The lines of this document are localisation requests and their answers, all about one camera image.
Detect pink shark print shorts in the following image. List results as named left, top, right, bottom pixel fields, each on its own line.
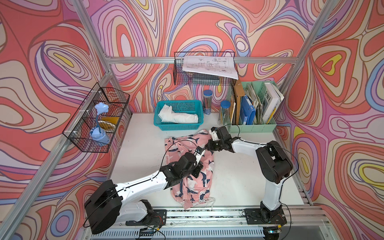
left=164, top=129, right=216, bottom=210

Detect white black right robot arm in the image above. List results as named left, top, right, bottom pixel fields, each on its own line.
left=205, top=126, right=293, bottom=223

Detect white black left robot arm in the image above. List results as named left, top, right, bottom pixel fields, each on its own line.
left=85, top=147, right=205, bottom=235

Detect blue lid straw tube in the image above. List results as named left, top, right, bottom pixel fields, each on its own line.
left=218, top=100, right=231, bottom=126

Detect mint green file organizer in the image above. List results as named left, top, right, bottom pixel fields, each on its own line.
left=227, top=81, right=277, bottom=133

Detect blue binder folder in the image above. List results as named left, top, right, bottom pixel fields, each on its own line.
left=240, top=95, right=256, bottom=125

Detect stack of worn papers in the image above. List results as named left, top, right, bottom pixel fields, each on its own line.
left=245, top=83, right=263, bottom=125

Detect blue lid pencil tube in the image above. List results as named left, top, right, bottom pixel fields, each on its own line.
left=203, top=90, right=213, bottom=115

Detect brown cardboard folder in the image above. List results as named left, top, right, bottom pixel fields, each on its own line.
left=233, top=80, right=245, bottom=125

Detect teal plastic basket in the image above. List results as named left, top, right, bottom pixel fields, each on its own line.
left=154, top=100, right=204, bottom=131

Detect white folded cloth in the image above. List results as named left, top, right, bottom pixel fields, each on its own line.
left=158, top=105, right=199, bottom=124

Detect white yellow book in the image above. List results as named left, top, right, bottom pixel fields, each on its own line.
left=262, top=83, right=285, bottom=124

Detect white printed paper sheet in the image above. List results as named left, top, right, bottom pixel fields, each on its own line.
left=182, top=56, right=239, bottom=80

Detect yellow item in basket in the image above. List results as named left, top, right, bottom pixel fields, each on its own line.
left=98, top=117, right=119, bottom=133

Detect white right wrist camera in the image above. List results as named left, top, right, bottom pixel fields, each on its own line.
left=209, top=130, right=219, bottom=141

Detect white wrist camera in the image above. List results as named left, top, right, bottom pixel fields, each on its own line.
left=209, top=130, right=219, bottom=141
left=194, top=146, right=205, bottom=156

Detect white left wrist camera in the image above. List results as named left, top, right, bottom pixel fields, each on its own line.
left=194, top=146, right=205, bottom=156

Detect black wire wall basket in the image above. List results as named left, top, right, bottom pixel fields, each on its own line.
left=173, top=50, right=239, bottom=86

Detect black wire side basket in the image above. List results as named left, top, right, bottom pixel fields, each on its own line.
left=63, top=83, right=130, bottom=153

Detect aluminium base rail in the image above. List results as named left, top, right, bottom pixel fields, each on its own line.
left=82, top=205, right=338, bottom=240

